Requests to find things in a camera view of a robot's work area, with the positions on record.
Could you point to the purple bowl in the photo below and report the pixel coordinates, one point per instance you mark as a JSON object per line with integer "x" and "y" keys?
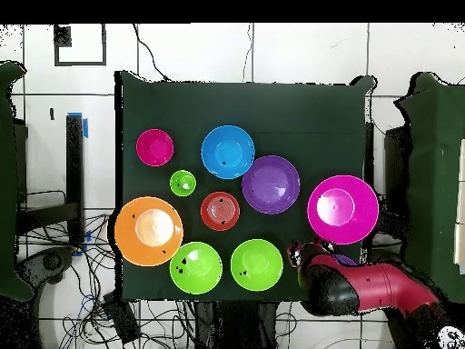
{"x": 270, "y": 185}
{"x": 345, "y": 260}

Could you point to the large pink bowl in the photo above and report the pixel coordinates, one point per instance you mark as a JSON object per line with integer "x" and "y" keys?
{"x": 343, "y": 225}

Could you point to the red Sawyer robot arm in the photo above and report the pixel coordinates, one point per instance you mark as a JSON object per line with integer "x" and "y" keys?
{"x": 385, "y": 287}

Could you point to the green bowl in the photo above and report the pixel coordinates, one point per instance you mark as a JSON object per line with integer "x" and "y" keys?
{"x": 256, "y": 265}
{"x": 196, "y": 276}

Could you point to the small red-orange bowl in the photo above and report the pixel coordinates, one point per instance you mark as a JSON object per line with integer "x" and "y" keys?
{"x": 220, "y": 211}

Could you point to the blue bowl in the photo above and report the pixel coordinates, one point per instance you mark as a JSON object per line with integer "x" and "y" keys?
{"x": 227, "y": 152}

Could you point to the black metal stand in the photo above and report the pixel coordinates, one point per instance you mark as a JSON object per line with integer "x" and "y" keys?
{"x": 74, "y": 163}
{"x": 370, "y": 152}

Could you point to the green cup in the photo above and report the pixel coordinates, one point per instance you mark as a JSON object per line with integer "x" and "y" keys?
{"x": 183, "y": 183}

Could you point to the large orange bowl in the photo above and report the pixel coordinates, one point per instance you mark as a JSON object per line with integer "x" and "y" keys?
{"x": 149, "y": 251}

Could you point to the dark green table cloth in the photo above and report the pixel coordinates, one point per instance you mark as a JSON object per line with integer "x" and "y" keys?
{"x": 254, "y": 109}

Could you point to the green cloth side table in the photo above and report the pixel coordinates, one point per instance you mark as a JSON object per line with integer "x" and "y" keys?
{"x": 432, "y": 163}
{"x": 7, "y": 181}

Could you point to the small crimson bowl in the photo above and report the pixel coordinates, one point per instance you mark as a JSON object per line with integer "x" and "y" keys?
{"x": 155, "y": 147}

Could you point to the black power strip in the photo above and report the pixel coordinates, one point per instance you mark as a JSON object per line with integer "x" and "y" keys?
{"x": 121, "y": 318}

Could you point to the dark pedestal leg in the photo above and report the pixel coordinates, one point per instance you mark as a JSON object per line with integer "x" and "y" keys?
{"x": 51, "y": 261}

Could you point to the black square frame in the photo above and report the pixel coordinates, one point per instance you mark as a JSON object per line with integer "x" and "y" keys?
{"x": 80, "y": 63}

